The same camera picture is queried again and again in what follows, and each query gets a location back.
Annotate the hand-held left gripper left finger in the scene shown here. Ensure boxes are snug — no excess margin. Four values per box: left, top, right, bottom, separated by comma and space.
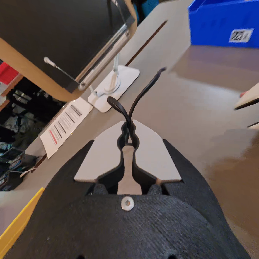
73, 120, 125, 183

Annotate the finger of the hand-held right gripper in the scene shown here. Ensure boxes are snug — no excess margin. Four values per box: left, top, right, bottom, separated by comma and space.
234, 82, 259, 110

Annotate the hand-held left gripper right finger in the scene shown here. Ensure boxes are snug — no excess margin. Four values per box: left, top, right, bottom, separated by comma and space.
132, 119, 182, 185

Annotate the black cable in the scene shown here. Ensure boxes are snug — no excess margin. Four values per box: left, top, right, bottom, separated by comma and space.
107, 68, 167, 146

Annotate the blue bin with marker sticker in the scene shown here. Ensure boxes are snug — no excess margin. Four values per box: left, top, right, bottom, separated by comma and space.
188, 0, 259, 48

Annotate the yellow storage bin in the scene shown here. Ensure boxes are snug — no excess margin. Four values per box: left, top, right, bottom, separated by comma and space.
0, 187, 45, 253

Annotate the printed paper sheet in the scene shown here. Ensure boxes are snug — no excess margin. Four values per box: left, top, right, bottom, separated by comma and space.
40, 97, 94, 159

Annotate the black device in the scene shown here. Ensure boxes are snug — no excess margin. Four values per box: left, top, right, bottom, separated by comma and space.
0, 148, 25, 191

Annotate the red storage bin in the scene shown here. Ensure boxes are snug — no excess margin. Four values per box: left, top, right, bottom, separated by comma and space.
0, 62, 19, 85

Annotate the wooden board with black panel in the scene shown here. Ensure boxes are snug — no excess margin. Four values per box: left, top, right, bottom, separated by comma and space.
0, 0, 138, 101

